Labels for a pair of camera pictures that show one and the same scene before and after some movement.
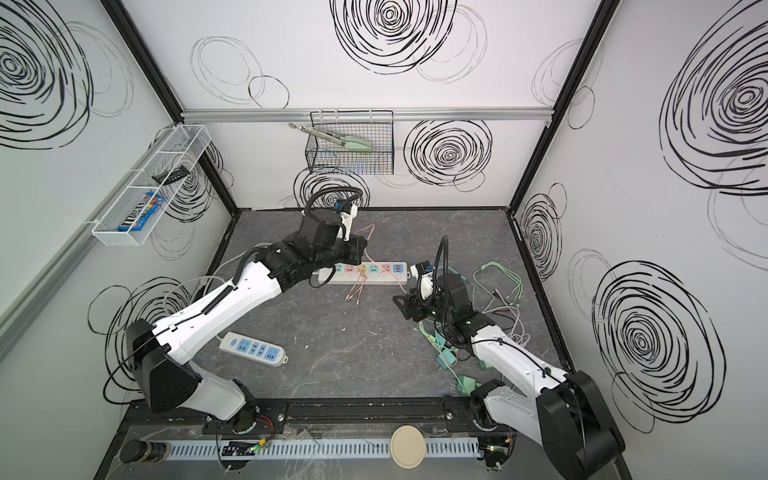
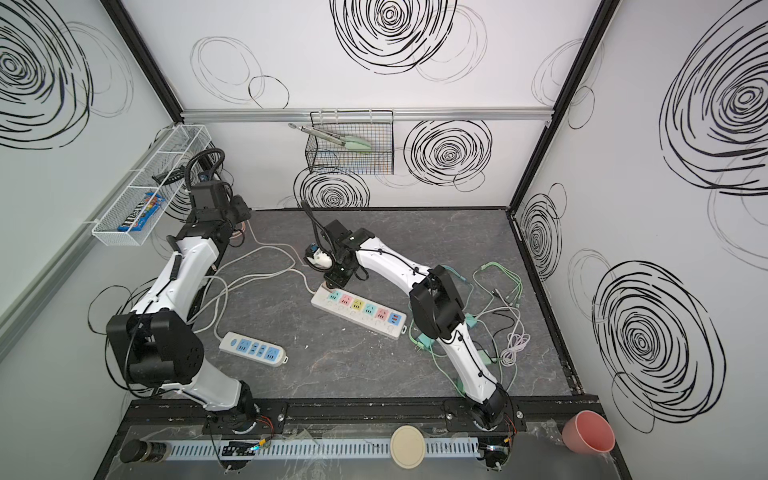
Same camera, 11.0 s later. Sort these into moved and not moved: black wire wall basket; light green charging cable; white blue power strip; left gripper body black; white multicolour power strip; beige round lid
Moved: left gripper body black; white multicolour power strip
Not moved: light green charging cable; white blue power strip; black wire wall basket; beige round lid
